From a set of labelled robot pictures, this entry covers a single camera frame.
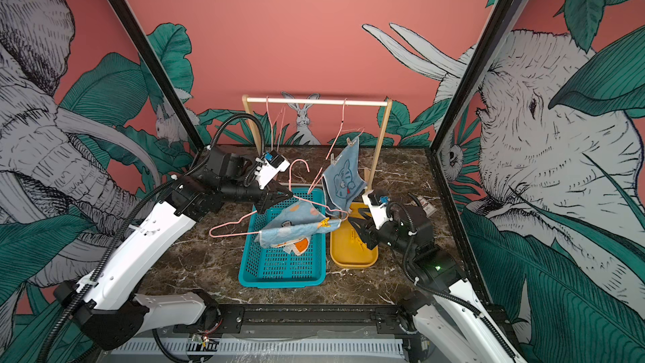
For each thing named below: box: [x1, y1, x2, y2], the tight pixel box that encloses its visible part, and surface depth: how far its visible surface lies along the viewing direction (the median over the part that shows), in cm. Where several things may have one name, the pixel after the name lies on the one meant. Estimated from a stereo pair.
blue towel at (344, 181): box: [321, 136, 368, 216], surface depth 94 cm
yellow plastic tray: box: [329, 201, 379, 269], surface depth 89 cm
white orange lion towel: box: [275, 236, 310, 257], surface depth 90 cm
